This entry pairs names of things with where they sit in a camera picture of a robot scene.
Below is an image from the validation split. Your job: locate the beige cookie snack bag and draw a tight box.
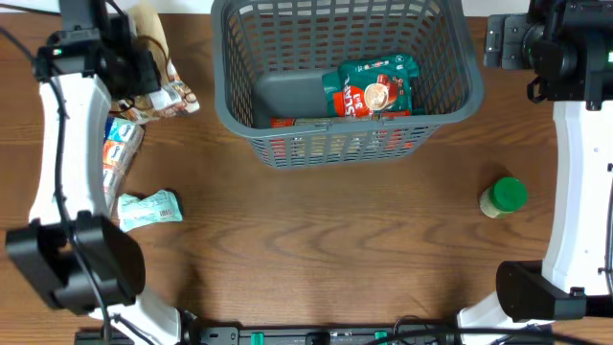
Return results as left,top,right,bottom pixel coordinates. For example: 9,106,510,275
110,1,200,125

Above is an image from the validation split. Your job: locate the green Nescafe coffee bag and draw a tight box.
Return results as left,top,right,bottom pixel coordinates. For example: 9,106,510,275
322,54,420,119

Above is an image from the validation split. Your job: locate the orange spaghetti pasta packet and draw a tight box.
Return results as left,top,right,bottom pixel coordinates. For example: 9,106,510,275
270,110,412,162

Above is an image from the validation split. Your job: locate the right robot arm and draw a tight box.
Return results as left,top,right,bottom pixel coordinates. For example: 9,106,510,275
456,1,612,344

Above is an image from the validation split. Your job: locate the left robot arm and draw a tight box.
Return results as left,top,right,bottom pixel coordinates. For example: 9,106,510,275
6,0,197,344

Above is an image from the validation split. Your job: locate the Kleenex tissue multipack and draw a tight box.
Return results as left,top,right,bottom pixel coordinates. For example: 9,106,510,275
102,117,145,214

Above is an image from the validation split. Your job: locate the teal small wrapped packet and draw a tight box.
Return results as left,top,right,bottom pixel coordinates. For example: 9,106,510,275
117,190,183,233

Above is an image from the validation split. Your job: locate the grey plastic shopping basket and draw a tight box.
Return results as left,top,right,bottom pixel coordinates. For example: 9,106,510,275
211,0,484,169

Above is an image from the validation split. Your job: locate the green lid spice jar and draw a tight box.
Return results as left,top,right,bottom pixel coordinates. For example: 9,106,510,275
479,177,529,219

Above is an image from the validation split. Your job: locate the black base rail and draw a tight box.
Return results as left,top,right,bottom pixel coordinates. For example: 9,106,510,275
73,324,554,345

